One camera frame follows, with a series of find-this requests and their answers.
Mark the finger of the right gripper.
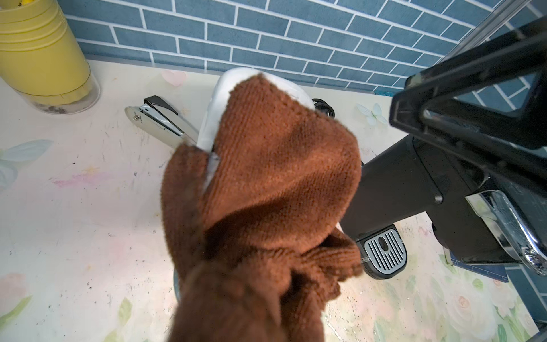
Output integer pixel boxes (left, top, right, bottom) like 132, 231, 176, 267
390, 18, 546, 192

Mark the black coffee machine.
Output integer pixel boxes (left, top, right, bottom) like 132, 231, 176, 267
341, 136, 546, 279

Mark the brown cloth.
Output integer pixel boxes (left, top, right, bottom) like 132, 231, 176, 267
161, 74, 363, 341

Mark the white coffee machine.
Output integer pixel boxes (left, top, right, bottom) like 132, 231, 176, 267
197, 67, 315, 152

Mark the silver black stapler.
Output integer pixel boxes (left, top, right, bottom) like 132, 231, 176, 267
124, 95, 199, 149

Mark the yellow pen cup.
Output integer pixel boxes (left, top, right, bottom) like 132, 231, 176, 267
1, 0, 101, 115

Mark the right metal corner post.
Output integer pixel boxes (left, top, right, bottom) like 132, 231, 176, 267
438, 0, 531, 64

